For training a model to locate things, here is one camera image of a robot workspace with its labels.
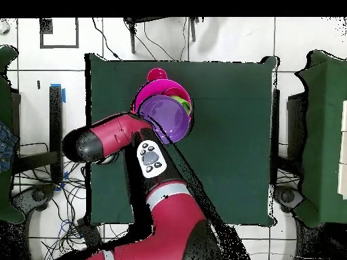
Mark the blue tape strip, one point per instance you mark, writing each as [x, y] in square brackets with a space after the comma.
[63, 96]

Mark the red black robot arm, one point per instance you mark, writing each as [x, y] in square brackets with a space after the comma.
[176, 216]

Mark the black metal bar stand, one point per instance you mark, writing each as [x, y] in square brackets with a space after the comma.
[55, 113]

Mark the blue denim fabric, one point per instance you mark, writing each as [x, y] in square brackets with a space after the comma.
[6, 146]

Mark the crimson pink cup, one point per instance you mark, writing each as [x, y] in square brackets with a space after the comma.
[156, 73]

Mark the white box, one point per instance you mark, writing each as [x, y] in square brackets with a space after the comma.
[343, 149]

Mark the green cup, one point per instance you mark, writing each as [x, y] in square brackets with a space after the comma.
[182, 102]

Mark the purple bowl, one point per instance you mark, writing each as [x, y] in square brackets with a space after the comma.
[168, 119]

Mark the dark green tablecloth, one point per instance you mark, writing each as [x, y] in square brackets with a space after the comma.
[230, 162]

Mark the dark metal legged stand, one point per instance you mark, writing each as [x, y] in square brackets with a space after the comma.
[132, 40]

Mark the green cloth covered table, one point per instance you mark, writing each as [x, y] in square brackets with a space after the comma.
[4, 108]
[325, 122]

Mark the grey square floor frame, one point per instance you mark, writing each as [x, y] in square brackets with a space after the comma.
[46, 27]

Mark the large magenta bowl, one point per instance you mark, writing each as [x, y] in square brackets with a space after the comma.
[147, 89]

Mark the black power strip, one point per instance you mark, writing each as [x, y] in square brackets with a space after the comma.
[88, 230]

